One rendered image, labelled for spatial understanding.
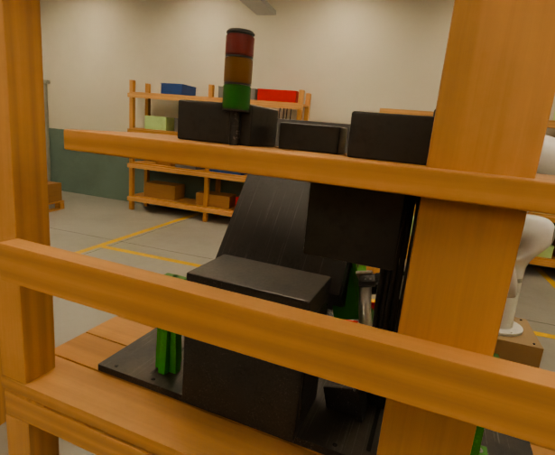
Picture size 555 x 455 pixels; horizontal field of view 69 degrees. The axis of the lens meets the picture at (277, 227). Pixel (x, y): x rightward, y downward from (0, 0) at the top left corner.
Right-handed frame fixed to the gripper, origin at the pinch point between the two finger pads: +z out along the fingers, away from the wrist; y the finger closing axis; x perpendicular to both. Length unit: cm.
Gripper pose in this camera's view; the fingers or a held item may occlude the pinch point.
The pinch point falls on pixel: (368, 284)
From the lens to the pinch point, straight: 103.3
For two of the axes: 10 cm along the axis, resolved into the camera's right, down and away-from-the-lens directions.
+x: -1.5, 8.1, -5.7
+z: -9.1, 1.0, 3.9
